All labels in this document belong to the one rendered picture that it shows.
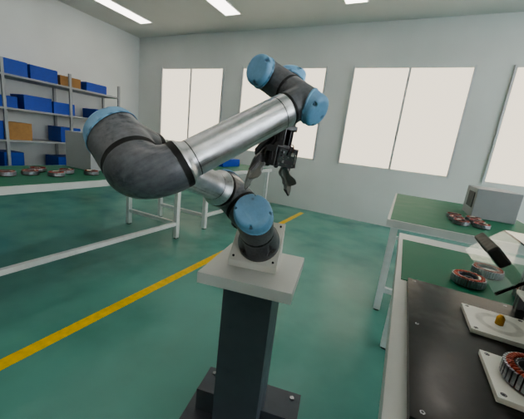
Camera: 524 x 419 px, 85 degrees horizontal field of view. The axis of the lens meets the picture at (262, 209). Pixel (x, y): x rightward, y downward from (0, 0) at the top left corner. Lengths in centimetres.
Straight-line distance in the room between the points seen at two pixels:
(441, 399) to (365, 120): 503
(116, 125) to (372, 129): 503
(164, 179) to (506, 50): 546
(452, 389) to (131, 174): 72
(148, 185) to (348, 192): 509
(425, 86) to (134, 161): 520
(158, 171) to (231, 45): 629
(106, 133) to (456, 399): 81
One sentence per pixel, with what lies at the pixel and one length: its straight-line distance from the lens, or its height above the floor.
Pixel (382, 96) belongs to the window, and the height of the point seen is 217.
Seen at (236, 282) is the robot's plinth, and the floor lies 74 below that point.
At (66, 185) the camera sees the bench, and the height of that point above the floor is 73.
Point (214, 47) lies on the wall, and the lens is 701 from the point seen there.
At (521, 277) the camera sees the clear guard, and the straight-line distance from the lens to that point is 57.
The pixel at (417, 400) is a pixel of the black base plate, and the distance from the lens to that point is 68.
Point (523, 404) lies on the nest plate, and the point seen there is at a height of 78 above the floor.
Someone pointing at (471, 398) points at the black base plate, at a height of 77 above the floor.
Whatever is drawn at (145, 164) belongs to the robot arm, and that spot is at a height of 112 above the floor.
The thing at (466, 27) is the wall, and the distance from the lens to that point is 576.
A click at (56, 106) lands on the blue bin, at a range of 656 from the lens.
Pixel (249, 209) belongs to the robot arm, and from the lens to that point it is 85.
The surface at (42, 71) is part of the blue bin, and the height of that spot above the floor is 193.
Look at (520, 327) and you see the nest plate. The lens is 108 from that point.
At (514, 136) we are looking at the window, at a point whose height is 168.
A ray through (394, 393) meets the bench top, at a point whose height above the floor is 75.
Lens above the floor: 118
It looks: 13 degrees down
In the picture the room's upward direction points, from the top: 7 degrees clockwise
